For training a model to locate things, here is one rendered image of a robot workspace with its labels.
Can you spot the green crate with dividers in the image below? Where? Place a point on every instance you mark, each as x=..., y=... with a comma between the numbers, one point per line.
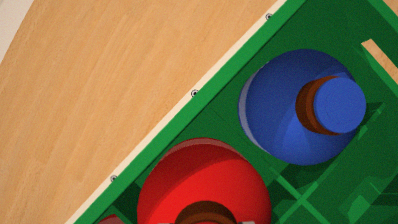
x=362, y=187

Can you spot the blue bottle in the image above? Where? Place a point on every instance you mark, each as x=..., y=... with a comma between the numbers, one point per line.
x=287, y=105

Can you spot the red bottle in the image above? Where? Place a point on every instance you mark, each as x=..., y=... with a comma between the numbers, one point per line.
x=203, y=181
x=111, y=219

